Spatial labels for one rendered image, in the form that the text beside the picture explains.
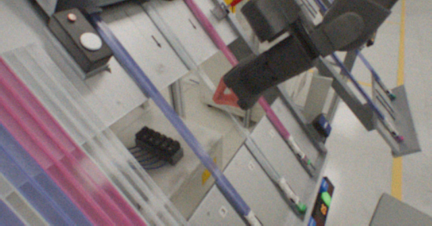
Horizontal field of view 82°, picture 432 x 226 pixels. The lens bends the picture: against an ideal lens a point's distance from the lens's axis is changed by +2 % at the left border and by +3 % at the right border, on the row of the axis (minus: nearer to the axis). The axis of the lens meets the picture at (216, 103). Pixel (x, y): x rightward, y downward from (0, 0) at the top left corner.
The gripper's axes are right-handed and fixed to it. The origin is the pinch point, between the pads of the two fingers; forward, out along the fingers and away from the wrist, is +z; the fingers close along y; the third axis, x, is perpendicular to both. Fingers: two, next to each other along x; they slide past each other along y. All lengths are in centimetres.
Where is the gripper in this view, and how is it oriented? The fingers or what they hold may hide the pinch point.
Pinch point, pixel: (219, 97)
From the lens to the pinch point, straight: 48.3
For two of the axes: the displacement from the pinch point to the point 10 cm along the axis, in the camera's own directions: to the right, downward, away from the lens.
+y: -5.2, 5.1, -6.9
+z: -6.2, 3.4, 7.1
